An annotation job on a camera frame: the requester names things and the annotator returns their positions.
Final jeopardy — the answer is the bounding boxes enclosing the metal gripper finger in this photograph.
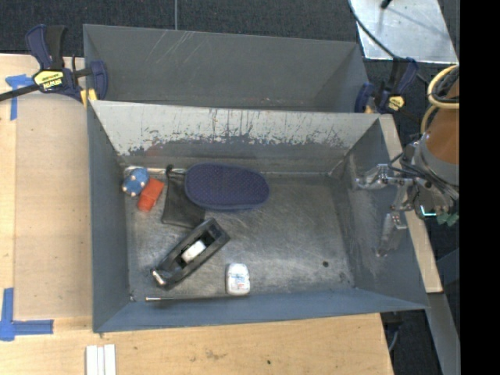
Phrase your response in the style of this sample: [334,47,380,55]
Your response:
[376,210,409,258]
[354,163,398,191]

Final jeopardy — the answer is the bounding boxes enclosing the grey metal bin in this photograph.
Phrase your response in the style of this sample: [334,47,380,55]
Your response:
[82,23,431,334]

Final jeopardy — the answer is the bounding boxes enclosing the white dental floss box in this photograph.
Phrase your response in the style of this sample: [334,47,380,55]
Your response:
[224,262,252,297]

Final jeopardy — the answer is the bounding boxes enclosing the black tape dispenser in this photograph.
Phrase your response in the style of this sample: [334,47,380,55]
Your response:
[150,217,231,291]

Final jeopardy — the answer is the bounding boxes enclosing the orange-red block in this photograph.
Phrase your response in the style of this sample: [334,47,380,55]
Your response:
[136,177,166,213]

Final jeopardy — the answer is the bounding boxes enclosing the thin metal rod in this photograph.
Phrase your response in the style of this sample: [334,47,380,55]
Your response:
[145,295,205,302]

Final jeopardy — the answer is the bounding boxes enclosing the blue toy with white dots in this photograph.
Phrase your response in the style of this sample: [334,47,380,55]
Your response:
[121,166,151,198]

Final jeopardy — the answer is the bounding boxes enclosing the black drawstring pouch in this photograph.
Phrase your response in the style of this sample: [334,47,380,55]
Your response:
[160,164,206,230]

